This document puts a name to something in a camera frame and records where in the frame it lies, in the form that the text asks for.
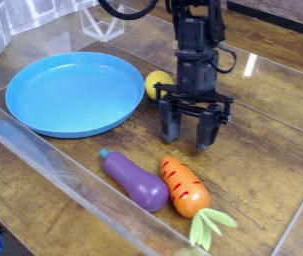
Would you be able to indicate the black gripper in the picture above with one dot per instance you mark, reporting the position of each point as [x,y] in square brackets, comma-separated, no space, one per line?
[193,96]

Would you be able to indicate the orange toy carrot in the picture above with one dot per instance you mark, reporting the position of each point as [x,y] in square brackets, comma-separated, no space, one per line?
[192,200]

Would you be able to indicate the purple toy eggplant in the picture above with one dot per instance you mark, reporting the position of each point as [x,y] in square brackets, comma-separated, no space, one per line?
[146,188]

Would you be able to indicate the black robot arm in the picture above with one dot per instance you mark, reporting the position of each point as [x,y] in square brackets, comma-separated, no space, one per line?
[200,32]

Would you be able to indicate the yellow toy lemon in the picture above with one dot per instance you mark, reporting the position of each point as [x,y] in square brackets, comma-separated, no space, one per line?
[154,78]

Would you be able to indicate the blue round plate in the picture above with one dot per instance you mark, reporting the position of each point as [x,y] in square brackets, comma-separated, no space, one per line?
[76,95]

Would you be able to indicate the dark board in background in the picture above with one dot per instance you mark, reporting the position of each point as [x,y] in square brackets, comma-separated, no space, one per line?
[265,16]

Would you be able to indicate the clear acrylic stand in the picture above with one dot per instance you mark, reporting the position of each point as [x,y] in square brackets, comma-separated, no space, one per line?
[100,29]

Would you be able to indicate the clear acrylic tray wall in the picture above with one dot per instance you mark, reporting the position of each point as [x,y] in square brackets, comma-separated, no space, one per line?
[150,235]

